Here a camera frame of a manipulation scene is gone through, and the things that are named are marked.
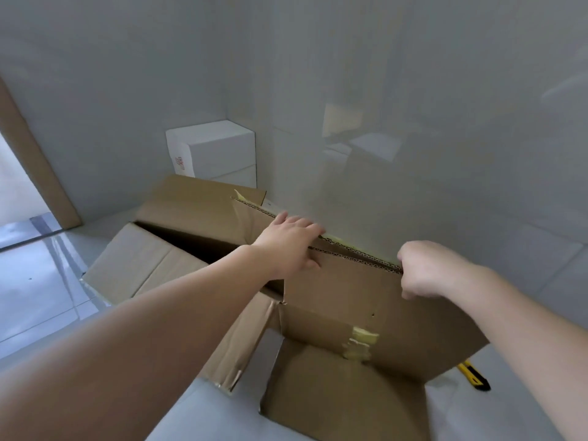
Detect person's right hand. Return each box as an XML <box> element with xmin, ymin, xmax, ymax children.
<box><xmin>397</xmin><ymin>240</ymin><xmax>478</xmax><ymax>301</ymax></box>

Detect person's left hand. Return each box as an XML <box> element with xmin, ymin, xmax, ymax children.
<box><xmin>251</xmin><ymin>211</ymin><xmax>327</xmax><ymax>281</ymax></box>

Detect brown cardboard box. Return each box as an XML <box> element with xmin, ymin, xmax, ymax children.
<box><xmin>79</xmin><ymin>174</ymin><xmax>489</xmax><ymax>441</ymax></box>

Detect person's right forearm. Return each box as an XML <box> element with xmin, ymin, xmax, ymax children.
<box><xmin>452</xmin><ymin>264</ymin><xmax>588</xmax><ymax>441</ymax></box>

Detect person's left forearm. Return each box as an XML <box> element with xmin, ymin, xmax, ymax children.
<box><xmin>0</xmin><ymin>245</ymin><xmax>285</xmax><ymax>441</ymax></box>

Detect yellow black utility knife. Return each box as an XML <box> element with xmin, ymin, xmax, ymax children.
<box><xmin>457</xmin><ymin>359</ymin><xmax>492</xmax><ymax>392</ymax></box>

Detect white cardboard box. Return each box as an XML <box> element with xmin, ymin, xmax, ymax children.
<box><xmin>165</xmin><ymin>119</ymin><xmax>257</xmax><ymax>190</ymax></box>

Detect brown wooden door frame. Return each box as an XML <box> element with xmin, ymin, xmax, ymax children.
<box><xmin>0</xmin><ymin>77</ymin><xmax>82</xmax><ymax>231</ymax></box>

